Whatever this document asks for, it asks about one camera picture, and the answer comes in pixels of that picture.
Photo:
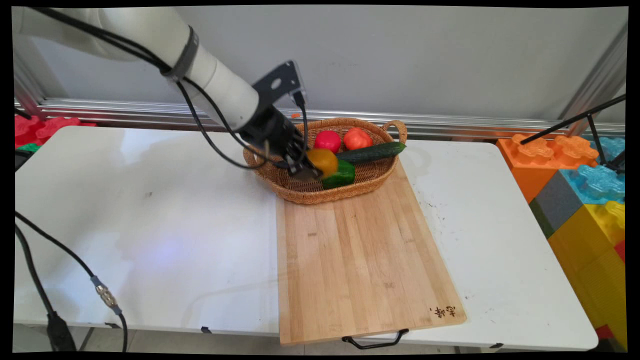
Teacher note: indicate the big grey toy block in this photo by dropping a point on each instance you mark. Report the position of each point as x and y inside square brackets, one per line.
[560, 200]

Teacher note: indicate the green toy block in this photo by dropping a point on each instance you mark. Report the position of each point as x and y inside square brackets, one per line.
[29, 148]

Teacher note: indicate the horizontal aluminium rail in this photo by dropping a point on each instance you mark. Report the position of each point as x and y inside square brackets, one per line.
[125, 111]

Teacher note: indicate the brown-yellow toy potato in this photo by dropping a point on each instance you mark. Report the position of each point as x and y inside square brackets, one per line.
[324, 160]

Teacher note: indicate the big orange toy block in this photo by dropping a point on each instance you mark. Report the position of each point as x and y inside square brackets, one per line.
[525, 170]

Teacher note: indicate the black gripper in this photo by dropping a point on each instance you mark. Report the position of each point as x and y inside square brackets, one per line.
[270, 132]

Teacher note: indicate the red toy apple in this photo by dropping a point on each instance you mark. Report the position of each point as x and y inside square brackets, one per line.
[327, 141]

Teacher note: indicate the slanted aluminium frame post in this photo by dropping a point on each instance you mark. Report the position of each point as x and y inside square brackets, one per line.
[600, 80]

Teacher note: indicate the big yellow toy block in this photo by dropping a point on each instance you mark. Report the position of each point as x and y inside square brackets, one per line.
[590, 260]

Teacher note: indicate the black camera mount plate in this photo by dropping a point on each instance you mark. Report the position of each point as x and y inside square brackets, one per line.
[288, 75]

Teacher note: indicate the green toy cucumber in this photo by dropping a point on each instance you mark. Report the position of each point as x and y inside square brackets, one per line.
[375, 151]

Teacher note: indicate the small red toy block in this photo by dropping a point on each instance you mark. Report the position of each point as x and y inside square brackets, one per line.
[620, 251]
[604, 332]

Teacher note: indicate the wooden cutting board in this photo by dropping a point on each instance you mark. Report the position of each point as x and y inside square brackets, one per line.
[370, 260]

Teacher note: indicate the orange-red toy tomato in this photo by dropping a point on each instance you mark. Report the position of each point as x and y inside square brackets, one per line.
[357, 139]

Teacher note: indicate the big red toy block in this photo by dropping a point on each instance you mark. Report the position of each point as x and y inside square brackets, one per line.
[35, 130]

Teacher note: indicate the green toy bell pepper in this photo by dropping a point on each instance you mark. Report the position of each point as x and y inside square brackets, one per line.
[343, 175]

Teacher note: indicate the black tripod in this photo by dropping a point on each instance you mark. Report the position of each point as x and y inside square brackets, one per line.
[570, 120]

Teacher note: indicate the big blue toy block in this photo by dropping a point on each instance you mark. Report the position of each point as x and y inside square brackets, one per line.
[600, 185]

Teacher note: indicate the woven wicker basket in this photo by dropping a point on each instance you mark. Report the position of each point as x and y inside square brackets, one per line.
[300, 190]

